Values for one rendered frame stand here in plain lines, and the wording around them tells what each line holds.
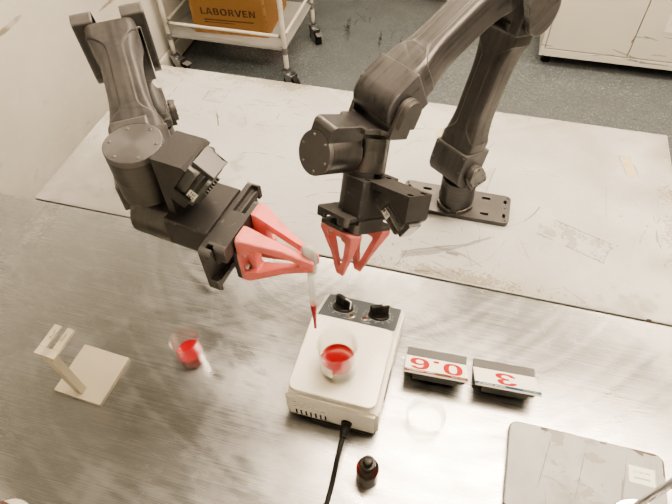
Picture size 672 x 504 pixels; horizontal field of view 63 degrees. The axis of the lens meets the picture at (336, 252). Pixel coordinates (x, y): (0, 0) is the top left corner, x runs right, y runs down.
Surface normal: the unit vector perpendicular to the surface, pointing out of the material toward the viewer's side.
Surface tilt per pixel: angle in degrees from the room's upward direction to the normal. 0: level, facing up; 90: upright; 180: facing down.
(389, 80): 23
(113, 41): 15
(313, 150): 63
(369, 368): 0
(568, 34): 90
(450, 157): 73
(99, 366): 0
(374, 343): 0
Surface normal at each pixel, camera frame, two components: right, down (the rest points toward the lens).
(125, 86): 0.06, -0.42
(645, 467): -0.03, -0.62
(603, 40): -0.26, 0.76
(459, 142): -0.75, 0.31
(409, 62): -0.33, -0.38
